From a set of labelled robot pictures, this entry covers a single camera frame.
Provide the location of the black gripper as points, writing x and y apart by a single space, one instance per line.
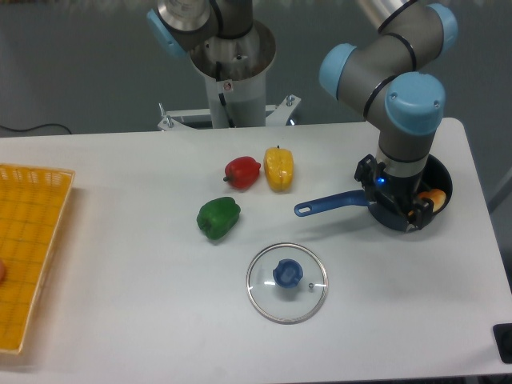
394 193

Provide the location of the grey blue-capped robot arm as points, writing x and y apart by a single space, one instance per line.
382 82

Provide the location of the orange bread roll in pot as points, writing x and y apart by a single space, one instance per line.
437 196

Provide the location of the glass lid with blue knob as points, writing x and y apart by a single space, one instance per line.
287 283

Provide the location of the yellow bell pepper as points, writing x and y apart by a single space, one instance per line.
279 168

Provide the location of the red bell pepper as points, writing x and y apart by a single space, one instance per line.
241 173

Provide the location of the black object at table edge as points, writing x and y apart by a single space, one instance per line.
503 337

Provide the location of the green bell pepper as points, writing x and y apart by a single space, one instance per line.
217 217

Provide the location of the yellow plastic basket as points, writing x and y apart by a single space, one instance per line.
33 201

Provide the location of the blue pot with handle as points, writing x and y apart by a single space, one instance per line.
434 176

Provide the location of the white pedestal base frame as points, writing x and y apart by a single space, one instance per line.
282 114

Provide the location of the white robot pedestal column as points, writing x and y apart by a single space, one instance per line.
234 71

